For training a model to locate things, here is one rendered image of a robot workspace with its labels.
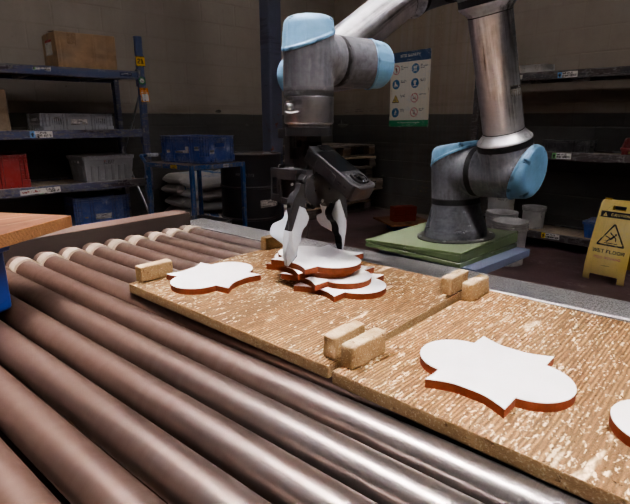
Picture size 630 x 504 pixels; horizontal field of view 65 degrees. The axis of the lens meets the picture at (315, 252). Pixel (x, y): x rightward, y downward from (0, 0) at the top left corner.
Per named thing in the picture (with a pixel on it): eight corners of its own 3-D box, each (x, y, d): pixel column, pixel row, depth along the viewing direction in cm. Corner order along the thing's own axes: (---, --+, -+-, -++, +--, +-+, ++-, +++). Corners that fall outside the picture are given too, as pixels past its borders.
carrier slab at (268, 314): (285, 250, 104) (285, 243, 103) (471, 294, 77) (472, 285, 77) (129, 292, 78) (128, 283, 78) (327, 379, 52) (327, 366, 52)
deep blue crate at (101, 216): (119, 225, 507) (115, 189, 497) (133, 232, 477) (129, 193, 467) (66, 232, 476) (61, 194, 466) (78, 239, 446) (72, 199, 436)
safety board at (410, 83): (388, 126, 648) (391, 52, 625) (428, 127, 605) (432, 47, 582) (387, 126, 647) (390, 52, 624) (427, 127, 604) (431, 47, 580)
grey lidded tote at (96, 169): (118, 176, 494) (116, 152, 488) (137, 179, 472) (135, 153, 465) (67, 181, 458) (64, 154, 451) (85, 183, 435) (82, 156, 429)
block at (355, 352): (373, 347, 56) (374, 325, 55) (387, 352, 55) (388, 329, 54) (339, 366, 51) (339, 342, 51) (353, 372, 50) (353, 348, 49)
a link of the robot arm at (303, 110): (344, 97, 74) (304, 95, 68) (343, 128, 75) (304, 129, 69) (309, 98, 79) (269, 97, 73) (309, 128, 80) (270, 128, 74)
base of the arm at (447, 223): (444, 227, 135) (444, 191, 132) (498, 233, 124) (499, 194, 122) (412, 238, 125) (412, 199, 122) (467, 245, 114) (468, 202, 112)
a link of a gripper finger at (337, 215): (330, 236, 88) (313, 193, 83) (356, 242, 84) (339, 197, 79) (320, 247, 86) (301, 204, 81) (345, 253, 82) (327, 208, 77)
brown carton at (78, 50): (103, 76, 466) (99, 40, 458) (119, 74, 439) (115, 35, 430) (45, 73, 433) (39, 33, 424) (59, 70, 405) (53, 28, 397)
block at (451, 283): (457, 284, 77) (458, 267, 77) (468, 286, 76) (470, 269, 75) (439, 293, 73) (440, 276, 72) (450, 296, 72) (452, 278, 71)
